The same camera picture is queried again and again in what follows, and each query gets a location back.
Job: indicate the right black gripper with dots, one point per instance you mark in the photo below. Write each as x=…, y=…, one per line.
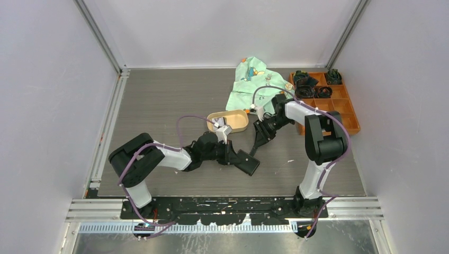
x=262, y=136

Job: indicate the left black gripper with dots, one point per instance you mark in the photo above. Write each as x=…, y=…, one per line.
x=230, y=154

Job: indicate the beige oval tray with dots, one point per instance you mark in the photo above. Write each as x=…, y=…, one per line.
x=237, y=119

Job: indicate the black card holder wallet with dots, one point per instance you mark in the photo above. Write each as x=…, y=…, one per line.
x=246, y=163

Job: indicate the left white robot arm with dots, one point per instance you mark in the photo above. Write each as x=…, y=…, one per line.
x=136, y=159

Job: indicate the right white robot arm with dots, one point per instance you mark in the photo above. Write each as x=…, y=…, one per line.
x=325, y=141

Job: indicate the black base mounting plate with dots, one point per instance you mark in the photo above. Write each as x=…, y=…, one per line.
x=226, y=210

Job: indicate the green cartoon print cloth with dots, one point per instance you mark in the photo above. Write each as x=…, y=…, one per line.
x=254, y=82

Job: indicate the orange compartment tray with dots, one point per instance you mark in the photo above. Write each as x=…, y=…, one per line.
x=338, y=101

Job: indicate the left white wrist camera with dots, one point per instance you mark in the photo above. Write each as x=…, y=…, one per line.
x=222, y=132

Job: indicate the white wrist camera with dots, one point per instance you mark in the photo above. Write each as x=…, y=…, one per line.
x=259, y=112
x=222, y=132

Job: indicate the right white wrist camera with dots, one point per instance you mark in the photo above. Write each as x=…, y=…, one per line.
x=259, y=112

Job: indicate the aluminium cable duct rail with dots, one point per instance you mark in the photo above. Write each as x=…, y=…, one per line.
x=135, y=227

